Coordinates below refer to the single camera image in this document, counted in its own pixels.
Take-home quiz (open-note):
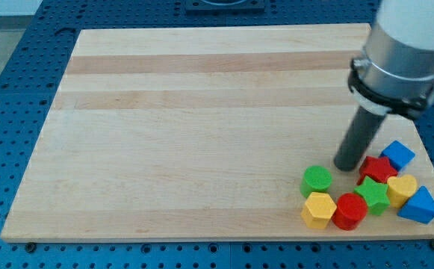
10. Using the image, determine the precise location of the yellow hexagon block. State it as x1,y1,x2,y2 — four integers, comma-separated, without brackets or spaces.
301,192,337,229

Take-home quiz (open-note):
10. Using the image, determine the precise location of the red star block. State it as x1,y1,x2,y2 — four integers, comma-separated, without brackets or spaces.
356,156,398,185

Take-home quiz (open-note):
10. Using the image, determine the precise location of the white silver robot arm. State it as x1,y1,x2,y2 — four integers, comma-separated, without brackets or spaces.
348,0,434,120

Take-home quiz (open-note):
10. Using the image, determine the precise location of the blue cube block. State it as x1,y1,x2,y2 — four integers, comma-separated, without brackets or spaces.
379,140,415,171

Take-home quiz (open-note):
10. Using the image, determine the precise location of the yellow heart block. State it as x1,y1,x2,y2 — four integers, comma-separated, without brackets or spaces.
386,174,418,208

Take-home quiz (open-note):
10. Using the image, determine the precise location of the green star block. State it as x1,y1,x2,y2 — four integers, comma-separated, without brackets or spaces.
353,176,390,216

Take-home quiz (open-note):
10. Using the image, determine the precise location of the green cylinder block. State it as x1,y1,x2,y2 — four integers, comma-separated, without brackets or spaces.
300,166,332,198

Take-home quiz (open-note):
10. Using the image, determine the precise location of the red cylinder block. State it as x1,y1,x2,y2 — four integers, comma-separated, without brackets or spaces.
332,193,368,231

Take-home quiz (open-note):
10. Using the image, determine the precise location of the blue triangle block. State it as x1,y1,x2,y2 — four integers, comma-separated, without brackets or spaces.
397,186,434,224

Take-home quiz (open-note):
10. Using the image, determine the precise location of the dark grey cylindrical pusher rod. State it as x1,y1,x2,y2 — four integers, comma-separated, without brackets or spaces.
333,106,386,172

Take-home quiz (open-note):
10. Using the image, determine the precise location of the light wooden board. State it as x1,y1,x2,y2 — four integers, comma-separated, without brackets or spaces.
1,24,434,243

